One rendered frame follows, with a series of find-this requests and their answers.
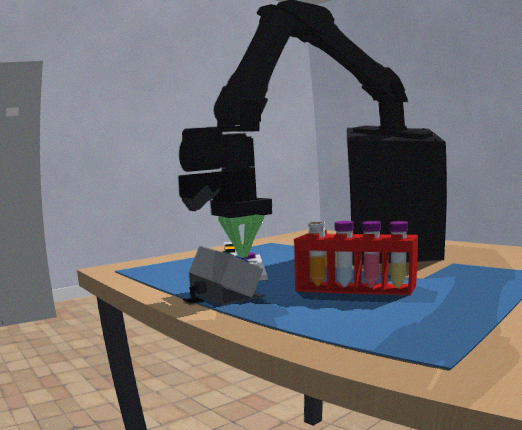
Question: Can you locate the blue bench mat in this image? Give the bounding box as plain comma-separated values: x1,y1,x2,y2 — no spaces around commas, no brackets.
115,243,522,370

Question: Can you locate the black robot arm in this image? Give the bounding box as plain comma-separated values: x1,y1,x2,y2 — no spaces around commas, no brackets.
178,0,433,212

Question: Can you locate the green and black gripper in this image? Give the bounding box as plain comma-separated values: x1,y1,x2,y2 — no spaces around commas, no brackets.
210,167,272,258

